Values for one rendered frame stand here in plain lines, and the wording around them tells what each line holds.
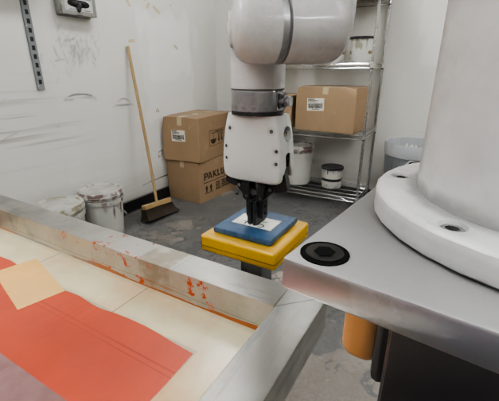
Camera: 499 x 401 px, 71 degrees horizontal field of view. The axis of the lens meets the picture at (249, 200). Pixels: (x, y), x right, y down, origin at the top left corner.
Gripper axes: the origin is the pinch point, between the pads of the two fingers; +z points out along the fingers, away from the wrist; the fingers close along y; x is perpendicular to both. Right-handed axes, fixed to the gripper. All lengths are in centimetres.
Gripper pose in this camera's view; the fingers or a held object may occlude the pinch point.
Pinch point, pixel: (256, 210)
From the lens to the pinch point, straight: 55.5
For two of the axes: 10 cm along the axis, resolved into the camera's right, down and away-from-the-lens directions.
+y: -8.6, -1.8, 4.7
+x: -5.0, 3.0, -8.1
